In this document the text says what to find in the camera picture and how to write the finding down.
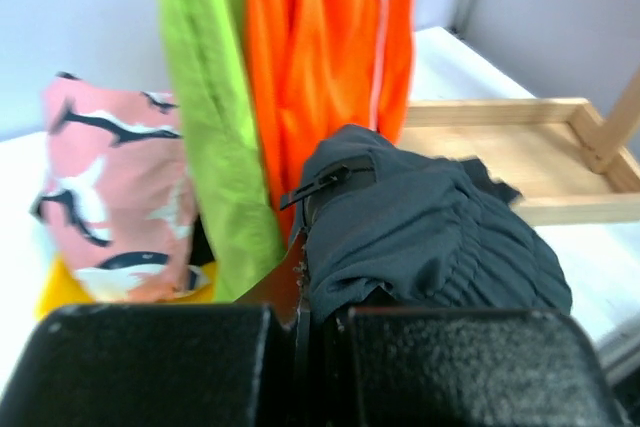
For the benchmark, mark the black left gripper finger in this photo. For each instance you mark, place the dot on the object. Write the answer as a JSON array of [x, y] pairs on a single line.
[[282, 297]]

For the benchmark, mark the dark navy shorts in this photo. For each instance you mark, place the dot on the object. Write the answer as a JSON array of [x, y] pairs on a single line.
[[429, 232]]

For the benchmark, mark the pink patterned shorts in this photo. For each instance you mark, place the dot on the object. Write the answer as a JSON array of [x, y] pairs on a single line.
[[118, 198]]

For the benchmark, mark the orange shorts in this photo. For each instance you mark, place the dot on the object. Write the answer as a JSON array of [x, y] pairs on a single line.
[[317, 65]]

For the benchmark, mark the lime green shorts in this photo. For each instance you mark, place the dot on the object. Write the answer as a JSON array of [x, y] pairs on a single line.
[[203, 42]]

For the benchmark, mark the yellow plastic tray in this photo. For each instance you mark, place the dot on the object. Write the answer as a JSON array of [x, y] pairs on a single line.
[[60, 289]]

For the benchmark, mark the wooden tray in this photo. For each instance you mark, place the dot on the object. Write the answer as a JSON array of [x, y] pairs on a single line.
[[538, 147]]

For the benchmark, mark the wooden clothes rack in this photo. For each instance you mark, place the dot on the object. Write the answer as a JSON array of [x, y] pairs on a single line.
[[603, 144]]

